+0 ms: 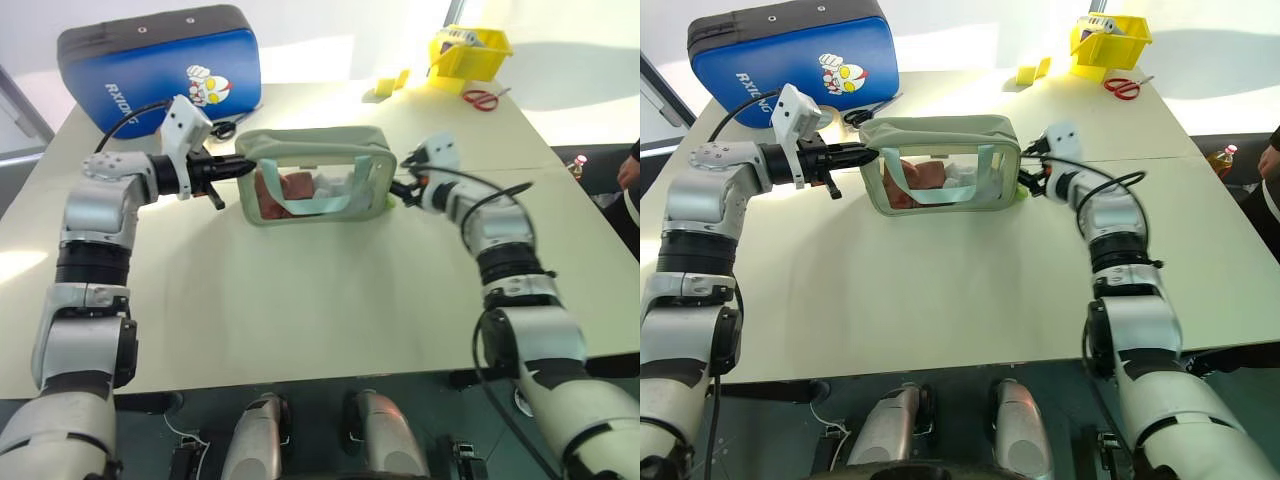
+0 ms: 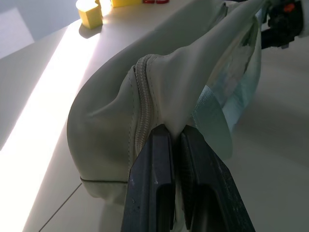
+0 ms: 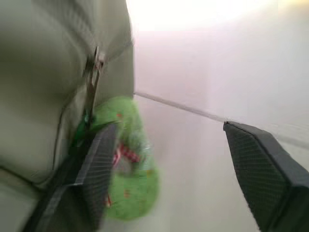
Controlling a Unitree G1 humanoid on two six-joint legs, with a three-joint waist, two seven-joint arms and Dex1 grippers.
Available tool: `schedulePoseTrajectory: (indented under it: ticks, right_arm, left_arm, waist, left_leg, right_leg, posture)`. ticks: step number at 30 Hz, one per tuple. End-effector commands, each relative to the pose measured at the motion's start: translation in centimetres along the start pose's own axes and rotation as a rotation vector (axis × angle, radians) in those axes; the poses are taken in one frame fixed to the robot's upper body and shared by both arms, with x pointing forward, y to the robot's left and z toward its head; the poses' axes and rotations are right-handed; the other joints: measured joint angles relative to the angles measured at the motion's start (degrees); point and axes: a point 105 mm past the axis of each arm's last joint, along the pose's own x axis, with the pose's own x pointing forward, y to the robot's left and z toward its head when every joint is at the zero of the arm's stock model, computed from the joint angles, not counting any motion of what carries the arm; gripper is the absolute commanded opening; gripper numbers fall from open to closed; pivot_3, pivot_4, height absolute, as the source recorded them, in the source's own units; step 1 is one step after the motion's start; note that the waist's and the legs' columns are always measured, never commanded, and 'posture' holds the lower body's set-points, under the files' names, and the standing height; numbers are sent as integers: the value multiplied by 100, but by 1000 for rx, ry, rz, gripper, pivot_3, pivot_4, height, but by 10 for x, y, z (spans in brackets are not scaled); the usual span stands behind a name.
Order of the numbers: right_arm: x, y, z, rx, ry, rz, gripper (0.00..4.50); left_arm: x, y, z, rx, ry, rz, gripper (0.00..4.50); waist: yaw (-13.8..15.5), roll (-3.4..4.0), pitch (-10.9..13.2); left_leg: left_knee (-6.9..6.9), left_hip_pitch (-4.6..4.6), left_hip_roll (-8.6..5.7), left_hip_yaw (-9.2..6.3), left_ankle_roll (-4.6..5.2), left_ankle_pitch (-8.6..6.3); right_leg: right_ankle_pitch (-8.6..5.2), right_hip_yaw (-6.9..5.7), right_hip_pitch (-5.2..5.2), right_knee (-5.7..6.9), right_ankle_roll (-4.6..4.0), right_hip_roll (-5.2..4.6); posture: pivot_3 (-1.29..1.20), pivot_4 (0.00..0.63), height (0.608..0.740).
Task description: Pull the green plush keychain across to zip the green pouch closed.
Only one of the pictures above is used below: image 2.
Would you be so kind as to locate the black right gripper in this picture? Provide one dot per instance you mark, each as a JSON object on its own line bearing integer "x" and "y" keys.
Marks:
{"x": 282, "y": 24}

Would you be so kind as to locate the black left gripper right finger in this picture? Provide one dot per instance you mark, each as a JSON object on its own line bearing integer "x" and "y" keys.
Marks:
{"x": 212, "y": 188}

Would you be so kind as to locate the pale green zip pouch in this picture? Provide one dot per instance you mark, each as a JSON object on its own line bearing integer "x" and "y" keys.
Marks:
{"x": 125, "y": 72}

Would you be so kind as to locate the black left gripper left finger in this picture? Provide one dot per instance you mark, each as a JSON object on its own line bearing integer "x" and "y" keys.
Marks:
{"x": 149, "y": 183}

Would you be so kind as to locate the yellow block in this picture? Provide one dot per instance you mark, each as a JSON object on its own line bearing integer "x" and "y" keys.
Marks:
{"x": 89, "y": 15}
{"x": 122, "y": 3}

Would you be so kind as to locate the red object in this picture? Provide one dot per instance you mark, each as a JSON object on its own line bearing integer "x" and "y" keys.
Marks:
{"x": 155, "y": 1}

